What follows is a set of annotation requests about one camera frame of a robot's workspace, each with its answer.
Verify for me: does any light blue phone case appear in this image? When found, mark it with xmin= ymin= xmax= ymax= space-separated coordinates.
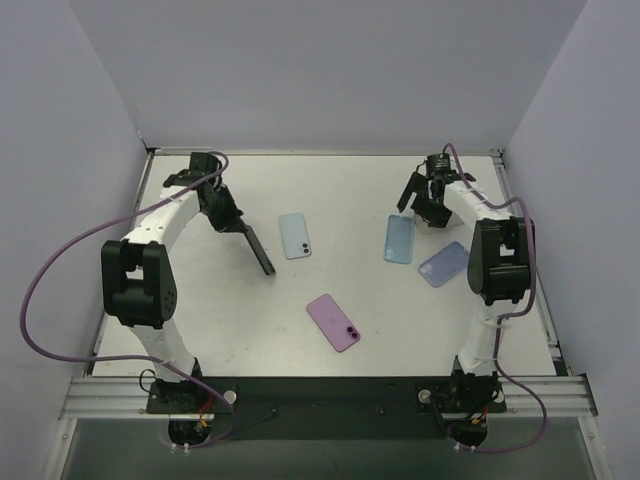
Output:
xmin=383 ymin=214 xmax=415 ymax=265

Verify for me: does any lilac phone case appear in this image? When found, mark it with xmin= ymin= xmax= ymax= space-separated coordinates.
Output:
xmin=418 ymin=241 xmax=469 ymax=288

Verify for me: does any phone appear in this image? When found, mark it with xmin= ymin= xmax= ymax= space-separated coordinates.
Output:
xmin=243 ymin=225 xmax=276 ymax=276
xmin=306 ymin=294 xmax=361 ymax=353
xmin=278 ymin=212 xmax=311 ymax=260

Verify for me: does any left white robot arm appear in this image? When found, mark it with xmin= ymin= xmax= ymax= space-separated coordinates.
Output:
xmin=101 ymin=151 xmax=245 ymax=412

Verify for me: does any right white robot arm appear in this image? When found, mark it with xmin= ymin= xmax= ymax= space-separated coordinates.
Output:
xmin=397 ymin=151 xmax=536 ymax=377

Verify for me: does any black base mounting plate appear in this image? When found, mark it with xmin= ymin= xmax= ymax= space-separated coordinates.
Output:
xmin=146 ymin=377 xmax=506 ymax=443

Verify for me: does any aluminium front frame rail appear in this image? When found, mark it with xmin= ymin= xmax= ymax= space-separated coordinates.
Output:
xmin=59 ymin=376 xmax=597 ymax=420

